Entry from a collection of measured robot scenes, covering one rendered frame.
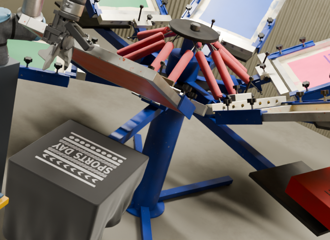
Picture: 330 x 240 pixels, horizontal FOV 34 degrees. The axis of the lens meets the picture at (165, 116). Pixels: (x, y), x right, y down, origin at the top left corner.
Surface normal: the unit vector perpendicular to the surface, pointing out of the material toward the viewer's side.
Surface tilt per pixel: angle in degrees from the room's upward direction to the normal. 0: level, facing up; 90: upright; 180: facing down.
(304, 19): 90
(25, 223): 94
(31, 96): 0
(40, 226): 92
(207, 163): 0
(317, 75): 32
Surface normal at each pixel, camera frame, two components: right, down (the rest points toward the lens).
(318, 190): 0.25, -0.85
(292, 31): -0.51, 0.29
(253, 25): 0.00, -0.54
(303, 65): -0.30, -0.81
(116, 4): 0.51, -0.45
